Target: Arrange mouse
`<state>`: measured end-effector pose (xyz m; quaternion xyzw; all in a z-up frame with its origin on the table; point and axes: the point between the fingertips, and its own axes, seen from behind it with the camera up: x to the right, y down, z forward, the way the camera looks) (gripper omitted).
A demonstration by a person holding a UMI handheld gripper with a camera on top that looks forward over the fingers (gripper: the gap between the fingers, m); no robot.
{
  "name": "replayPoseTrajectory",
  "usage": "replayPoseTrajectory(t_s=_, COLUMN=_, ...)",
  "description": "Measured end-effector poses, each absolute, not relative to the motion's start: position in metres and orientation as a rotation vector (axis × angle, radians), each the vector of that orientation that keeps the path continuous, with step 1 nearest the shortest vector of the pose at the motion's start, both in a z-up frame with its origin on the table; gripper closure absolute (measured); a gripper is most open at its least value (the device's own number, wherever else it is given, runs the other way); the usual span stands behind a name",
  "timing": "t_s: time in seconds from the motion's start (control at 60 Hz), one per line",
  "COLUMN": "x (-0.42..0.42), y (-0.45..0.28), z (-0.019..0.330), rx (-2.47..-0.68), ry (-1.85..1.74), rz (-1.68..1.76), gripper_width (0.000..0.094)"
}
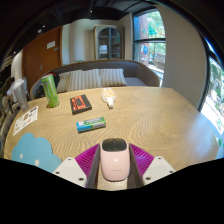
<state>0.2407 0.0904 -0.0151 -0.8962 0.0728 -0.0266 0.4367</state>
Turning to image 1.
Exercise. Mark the black-framed window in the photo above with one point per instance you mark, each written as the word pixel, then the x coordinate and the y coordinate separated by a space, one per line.
pixel 215 100
pixel 150 46

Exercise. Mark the clear shaker bottle white lid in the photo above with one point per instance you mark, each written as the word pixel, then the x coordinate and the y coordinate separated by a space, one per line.
pixel 20 95

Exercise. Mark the striped cushion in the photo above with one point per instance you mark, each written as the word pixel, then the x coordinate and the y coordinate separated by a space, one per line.
pixel 70 81
pixel 113 77
pixel 90 79

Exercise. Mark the brown curved sofa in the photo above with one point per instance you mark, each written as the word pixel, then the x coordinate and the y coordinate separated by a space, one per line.
pixel 140 71

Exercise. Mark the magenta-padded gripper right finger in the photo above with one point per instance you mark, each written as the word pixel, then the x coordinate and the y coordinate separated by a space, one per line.
pixel 156 169

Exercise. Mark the white squeeze tube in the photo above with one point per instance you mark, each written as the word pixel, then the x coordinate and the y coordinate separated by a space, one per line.
pixel 108 96

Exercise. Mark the small green blue pack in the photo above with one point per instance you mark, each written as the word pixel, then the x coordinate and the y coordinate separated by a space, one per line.
pixel 90 124

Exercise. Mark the glass-door cabinet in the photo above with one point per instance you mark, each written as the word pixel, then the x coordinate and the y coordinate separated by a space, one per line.
pixel 109 43

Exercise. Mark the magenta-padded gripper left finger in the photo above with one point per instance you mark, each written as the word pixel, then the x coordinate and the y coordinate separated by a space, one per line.
pixel 71 170

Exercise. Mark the white sticker sheet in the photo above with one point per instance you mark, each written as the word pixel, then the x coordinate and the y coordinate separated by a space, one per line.
pixel 25 120

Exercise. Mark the brown wooden door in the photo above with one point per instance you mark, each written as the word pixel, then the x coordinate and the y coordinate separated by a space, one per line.
pixel 40 56

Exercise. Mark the black backpack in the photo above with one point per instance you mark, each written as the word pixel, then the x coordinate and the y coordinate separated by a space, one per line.
pixel 56 78

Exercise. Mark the black and orange box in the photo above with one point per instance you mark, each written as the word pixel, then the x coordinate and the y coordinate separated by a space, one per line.
pixel 80 104

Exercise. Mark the pink computer mouse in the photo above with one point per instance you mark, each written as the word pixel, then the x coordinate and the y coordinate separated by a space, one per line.
pixel 115 161

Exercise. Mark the green drink can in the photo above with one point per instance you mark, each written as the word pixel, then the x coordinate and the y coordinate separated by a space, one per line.
pixel 51 91

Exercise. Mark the blue cloud-shaped mouse pad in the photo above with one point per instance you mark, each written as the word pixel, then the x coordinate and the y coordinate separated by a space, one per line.
pixel 33 151

